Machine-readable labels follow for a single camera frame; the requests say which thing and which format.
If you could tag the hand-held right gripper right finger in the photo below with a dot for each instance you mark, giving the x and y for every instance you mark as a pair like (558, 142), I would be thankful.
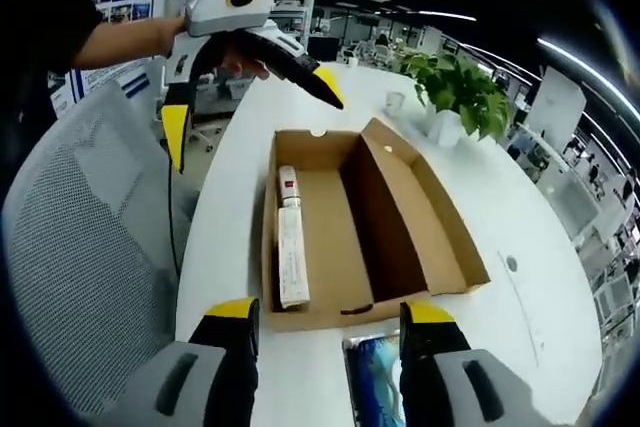
(450, 367)

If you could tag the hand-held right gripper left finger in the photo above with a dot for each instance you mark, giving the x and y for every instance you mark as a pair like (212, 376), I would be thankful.
(215, 362)

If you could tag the soft wet wipes pack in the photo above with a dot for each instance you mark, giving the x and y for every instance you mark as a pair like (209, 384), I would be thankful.
(372, 382)

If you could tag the long white carton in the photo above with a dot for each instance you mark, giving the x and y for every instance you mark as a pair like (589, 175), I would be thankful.
(292, 257)

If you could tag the brown cardboard shoe box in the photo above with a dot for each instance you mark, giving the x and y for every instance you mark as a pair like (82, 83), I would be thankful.
(325, 227)

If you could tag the person's left hand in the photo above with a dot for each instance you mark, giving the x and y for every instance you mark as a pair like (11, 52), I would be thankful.
(242, 63)

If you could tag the white storage shelf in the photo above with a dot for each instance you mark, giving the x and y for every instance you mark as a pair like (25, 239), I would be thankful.
(300, 2)

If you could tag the small white cup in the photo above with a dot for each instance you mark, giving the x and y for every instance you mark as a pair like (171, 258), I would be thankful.
(395, 101)

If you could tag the grey mesh office chair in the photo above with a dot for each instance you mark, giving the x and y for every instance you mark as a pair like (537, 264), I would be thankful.
(85, 247)

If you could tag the potted green plant white pot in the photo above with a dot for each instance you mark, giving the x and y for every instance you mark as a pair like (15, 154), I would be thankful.
(465, 87)

